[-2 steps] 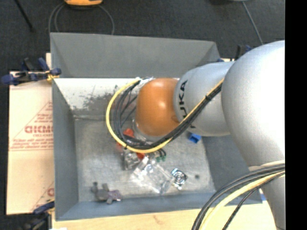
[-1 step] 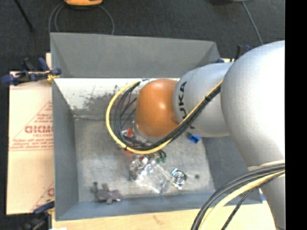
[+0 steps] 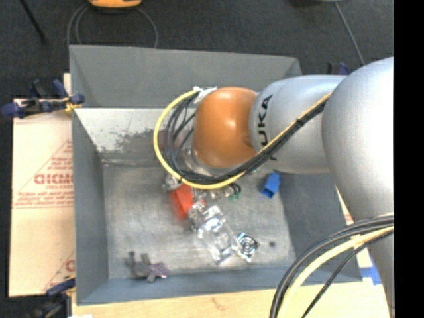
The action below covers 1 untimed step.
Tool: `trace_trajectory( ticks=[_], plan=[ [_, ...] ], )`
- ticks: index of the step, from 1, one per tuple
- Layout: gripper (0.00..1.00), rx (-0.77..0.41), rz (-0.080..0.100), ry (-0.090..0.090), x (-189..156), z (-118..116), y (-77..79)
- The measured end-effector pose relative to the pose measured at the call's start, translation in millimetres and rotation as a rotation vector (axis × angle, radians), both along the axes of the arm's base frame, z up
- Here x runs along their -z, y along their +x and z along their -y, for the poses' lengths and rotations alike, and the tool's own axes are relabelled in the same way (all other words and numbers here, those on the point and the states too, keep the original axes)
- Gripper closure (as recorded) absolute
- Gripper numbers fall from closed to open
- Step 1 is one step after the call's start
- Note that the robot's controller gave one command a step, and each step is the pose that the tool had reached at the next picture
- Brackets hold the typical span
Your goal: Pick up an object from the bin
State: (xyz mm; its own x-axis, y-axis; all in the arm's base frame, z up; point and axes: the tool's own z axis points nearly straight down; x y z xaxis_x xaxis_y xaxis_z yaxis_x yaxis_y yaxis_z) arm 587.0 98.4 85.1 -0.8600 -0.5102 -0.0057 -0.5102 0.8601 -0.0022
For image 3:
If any grey metal bin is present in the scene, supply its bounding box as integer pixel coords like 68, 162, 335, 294
68, 44, 364, 306

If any brown cardboard board, red print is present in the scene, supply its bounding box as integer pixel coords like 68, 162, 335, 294
7, 72, 76, 298

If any clear square glass piece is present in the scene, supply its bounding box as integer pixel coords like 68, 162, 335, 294
233, 231, 261, 264

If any grey-purple toy animal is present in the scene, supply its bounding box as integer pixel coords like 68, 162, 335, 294
125, 250, 169, 284

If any blue plastic block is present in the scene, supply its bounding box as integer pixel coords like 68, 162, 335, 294
260, 172, 282, 199

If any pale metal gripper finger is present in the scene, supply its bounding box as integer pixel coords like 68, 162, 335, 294
162, 173, 182, 193

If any clear plastic bottle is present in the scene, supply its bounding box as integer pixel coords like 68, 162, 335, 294
187, 199, 240, 266

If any orange-red plastic block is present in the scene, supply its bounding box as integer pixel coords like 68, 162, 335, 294
168, 184, 196, 221

